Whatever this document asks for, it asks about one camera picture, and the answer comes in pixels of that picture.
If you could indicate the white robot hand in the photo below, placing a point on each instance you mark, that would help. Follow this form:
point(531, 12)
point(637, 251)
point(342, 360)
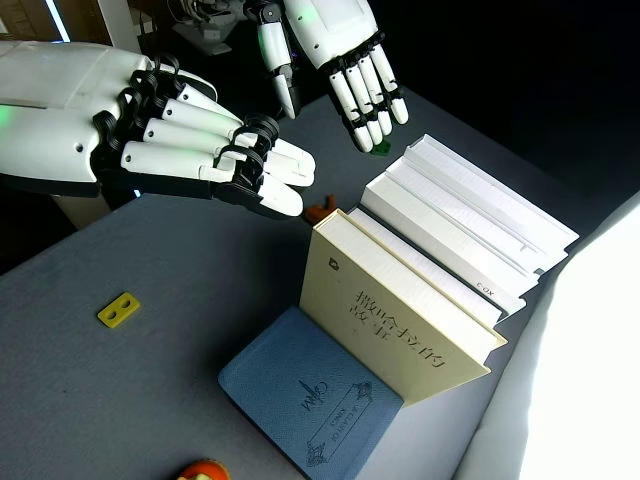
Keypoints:
point(330, 35)
point(60, 135)

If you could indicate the white book with black spine label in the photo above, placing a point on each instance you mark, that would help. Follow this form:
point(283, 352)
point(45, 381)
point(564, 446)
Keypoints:
point(500, 198)

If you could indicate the cream book with Chinese title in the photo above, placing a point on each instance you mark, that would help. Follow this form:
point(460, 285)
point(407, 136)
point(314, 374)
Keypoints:
point(350, 280)

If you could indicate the blue notebook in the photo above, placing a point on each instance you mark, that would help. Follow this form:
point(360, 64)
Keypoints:
point(280, 370)

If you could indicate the small green toy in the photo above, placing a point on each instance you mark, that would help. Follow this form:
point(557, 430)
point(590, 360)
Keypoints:
point(381, 148)

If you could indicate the dark grey robot body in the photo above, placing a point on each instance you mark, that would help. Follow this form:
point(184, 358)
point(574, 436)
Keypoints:
point(200, 30)

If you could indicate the brown toy chicken drumstick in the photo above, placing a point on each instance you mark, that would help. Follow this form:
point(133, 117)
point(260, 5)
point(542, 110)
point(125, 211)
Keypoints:
point(320, 211)

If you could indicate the yellow block with two holes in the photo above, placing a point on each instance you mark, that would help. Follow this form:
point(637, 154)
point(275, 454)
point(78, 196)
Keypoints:
point(117, 310)

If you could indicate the grey table cloth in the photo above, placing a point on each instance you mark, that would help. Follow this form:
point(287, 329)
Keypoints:
point(150, 400)

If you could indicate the orange toy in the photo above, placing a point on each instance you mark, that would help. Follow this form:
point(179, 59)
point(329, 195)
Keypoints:
point(202, 471)

